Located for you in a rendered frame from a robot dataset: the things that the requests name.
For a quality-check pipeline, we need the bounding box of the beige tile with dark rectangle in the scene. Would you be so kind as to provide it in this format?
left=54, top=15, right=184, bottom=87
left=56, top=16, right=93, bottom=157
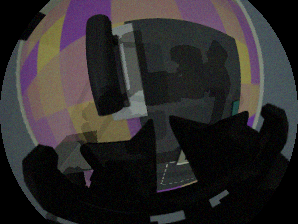
left=177, top=151, right=189, bottom=165

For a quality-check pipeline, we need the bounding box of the small teal trowel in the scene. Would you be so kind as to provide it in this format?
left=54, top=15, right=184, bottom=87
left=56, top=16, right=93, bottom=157
left=231, top=100, right=239, bottom=116

